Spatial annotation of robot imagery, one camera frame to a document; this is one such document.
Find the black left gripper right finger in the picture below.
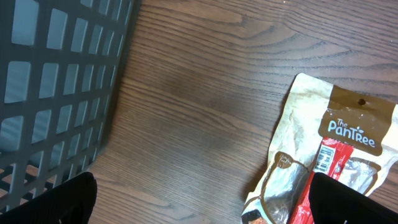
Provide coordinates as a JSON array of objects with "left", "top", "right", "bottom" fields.
[{"left": 309, "top": 173, "right": 397, "bottom": 224}]

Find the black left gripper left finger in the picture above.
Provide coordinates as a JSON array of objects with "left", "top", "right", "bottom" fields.
[{"left": 1, "top": 172, "right": 98, "bottom": 224}]

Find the red white stick pack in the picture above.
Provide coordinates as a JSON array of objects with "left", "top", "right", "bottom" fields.
[{"left": 289, "top": 137, "right": 354, "bottom": 224}]

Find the brown white snack pouch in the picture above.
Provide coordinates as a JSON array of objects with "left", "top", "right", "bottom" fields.
[{"left": 241, "top": 73, "right": 397, "bottom": 223}]

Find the grey plastic basket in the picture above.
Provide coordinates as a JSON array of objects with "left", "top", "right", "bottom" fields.
[{"left": 1, "top": 0, "right": 141, "bottom": 213}]

